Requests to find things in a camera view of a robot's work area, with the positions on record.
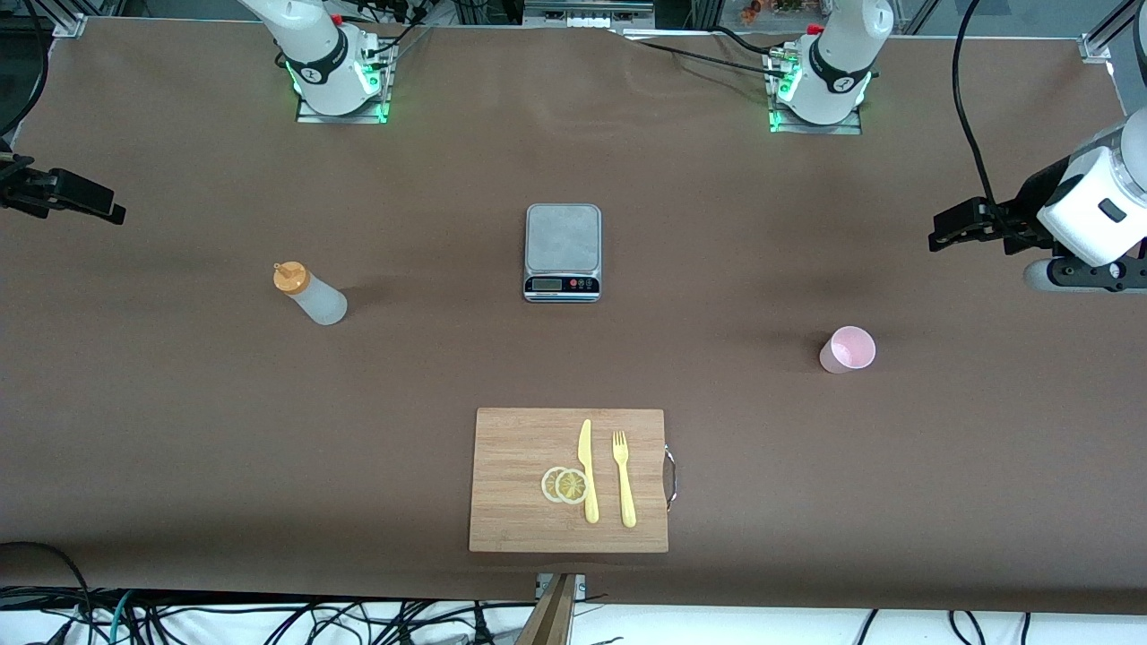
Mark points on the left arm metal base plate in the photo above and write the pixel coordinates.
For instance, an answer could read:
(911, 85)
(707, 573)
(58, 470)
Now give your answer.
(815, 129)

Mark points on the yellow plastic fork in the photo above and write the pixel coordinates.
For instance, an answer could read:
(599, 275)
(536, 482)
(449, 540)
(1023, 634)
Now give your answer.
(626, 502)

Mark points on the silver metal post bracket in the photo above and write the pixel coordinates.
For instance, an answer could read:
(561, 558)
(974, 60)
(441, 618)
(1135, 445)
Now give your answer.
(580, 586)

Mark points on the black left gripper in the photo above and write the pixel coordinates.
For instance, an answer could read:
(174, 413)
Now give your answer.
(1030, 206)

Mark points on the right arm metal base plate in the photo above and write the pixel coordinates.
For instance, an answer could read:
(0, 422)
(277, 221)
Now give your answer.
(340, 118)

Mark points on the wooden cutting board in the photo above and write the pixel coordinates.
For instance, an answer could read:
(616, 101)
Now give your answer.
(511, 448)

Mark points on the wooden post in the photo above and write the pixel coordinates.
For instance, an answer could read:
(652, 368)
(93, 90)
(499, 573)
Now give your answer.
(551, 623)

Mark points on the yellow plastic knife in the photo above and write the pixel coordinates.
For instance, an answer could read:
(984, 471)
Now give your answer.
(585, 452)

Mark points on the silver metal rail fixture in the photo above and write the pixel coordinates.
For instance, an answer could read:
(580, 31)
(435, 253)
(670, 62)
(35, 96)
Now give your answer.
(587, 9)

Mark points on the aluminium frame corner bracket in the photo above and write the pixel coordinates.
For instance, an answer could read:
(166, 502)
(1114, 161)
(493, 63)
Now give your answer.
(70, 25)
(1098, 45)

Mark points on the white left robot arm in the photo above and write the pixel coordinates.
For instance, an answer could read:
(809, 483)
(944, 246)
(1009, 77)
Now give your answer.
(833, 63)

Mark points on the translucent sauce bottle orange cap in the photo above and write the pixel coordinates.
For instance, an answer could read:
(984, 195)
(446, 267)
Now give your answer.
(321, 303)

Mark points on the lemon slice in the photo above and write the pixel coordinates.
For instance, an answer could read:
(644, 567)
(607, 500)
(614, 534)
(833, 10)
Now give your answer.
(571, 486)
(547, 485)

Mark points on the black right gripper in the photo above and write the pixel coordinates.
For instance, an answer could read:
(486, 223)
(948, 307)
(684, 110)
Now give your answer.
(27, 188)

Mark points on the pink plastic cup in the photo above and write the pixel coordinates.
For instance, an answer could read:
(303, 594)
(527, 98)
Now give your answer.
(847, 349)

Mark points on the silver digital kitchen scale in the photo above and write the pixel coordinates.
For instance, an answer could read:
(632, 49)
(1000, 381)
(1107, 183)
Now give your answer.
(563, 237)

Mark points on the brown table cover sheet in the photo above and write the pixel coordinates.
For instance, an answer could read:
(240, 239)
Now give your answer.
(179, 448)

